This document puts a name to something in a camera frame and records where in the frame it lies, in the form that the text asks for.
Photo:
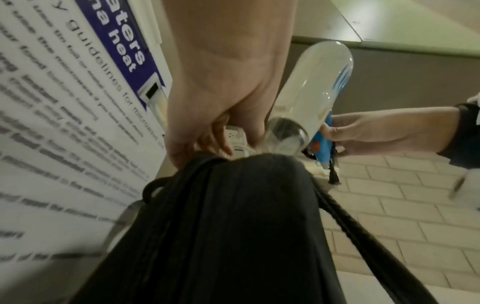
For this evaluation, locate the person's left hand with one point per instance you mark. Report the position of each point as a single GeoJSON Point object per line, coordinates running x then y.
{"type": "Point", "coordinates": [225, 74]}

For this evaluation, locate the person's right hand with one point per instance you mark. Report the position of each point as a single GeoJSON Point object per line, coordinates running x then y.
{"type": "Point", "coordinates": [375, 133]}

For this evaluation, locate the blue and white hair dryer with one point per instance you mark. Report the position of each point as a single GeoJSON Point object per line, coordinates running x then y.
{"type": "Point", "coordinates": [315, 98]}

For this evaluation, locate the black fabric bag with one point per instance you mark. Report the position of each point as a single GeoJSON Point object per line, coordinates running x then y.
{"type": "Point", "coordinates": [232, 237]}

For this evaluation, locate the person's right forearm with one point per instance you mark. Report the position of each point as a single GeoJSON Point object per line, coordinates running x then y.
{"type": "Point", "coordinates": [444, 129]}

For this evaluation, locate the right wristband with marker tags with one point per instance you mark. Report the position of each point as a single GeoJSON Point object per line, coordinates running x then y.
{"type": "Point", "coordinates": [465, 133]}

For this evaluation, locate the purple and white poster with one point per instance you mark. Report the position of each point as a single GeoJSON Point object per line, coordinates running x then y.
{"type": "Point", "coordinates": [67, 118]}

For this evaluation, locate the white wall socket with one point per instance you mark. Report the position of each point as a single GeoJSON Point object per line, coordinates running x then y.
{"type": "Point", "coordinates": [236, 139]}

